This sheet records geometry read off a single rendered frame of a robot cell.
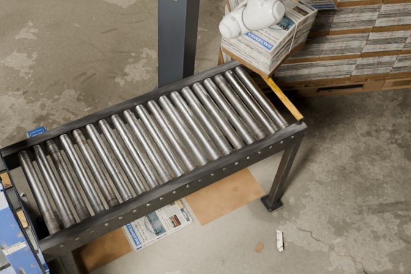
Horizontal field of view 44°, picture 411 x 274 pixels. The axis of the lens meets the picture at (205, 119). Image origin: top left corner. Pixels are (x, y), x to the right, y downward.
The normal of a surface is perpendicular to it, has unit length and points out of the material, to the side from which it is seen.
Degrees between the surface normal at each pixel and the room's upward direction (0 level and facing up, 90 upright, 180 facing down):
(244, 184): 0
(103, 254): 0
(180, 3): 90
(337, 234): 0
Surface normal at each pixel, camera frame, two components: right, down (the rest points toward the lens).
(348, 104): 0.07, -0.60
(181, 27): -0.43, 0.70
